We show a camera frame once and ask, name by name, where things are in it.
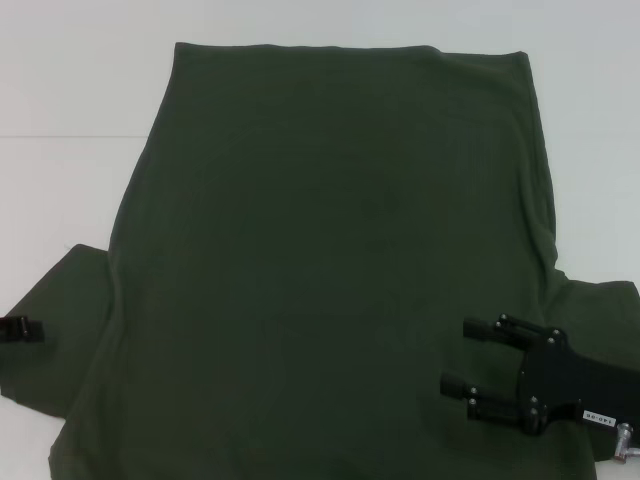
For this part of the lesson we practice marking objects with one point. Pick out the dark green shirt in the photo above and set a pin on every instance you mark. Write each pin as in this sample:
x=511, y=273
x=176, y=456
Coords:
x=320, y=225

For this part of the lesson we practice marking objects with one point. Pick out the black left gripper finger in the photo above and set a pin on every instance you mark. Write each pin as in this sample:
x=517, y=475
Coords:
x=20, y=330

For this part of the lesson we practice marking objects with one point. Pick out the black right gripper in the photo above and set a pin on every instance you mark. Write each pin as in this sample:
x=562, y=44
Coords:
x=555, y=380

